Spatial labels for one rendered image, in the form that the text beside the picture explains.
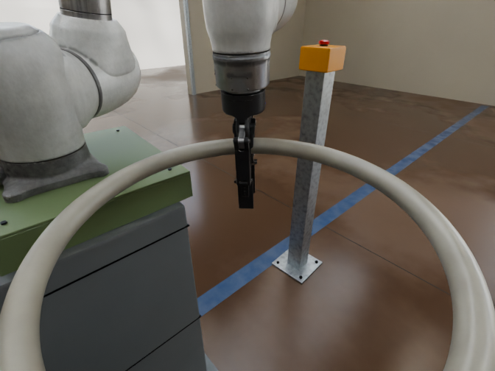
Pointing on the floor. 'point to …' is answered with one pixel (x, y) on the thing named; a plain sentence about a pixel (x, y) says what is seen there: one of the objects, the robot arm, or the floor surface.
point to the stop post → (317, 110)
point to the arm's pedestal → (124, 301)
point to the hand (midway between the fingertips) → (247, 187)
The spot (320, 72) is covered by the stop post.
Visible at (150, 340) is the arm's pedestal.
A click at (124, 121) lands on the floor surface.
